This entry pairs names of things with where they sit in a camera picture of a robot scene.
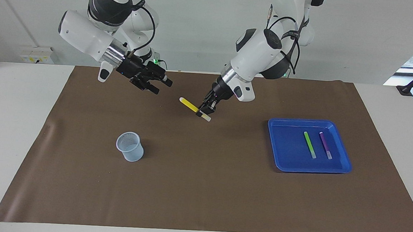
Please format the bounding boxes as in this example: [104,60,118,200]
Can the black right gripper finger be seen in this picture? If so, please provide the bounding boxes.
[130,78,160,95]
[152,64,174,88]

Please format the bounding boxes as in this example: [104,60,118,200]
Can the yellow pen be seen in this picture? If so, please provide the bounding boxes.
[178,97,213,122]

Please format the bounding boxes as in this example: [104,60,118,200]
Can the green pen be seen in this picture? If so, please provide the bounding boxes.
[302,131,318,159]

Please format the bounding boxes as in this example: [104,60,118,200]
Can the purple pen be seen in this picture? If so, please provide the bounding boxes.
[317,132,334,160]

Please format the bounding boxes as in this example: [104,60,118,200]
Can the clear plastic cup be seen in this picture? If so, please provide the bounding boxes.
[115,131,145,163]

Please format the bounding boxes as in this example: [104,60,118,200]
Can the brown table mat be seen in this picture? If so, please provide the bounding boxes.
[0,61,413,232]

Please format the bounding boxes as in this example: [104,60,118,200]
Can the blue plastic tray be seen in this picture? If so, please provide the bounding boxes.
[265,117,355,176]

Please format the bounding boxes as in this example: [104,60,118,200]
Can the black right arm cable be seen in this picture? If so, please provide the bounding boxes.
[126,4,158,59]

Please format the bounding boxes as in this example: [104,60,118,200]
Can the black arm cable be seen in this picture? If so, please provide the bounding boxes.
[126,4,158,59]
[264,4,304,75]

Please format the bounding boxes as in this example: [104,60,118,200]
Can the white wall socket strip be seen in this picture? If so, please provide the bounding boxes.
[19,45,55,65]

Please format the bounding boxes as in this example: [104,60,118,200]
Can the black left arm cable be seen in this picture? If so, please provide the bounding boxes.
[264,4,304,75]

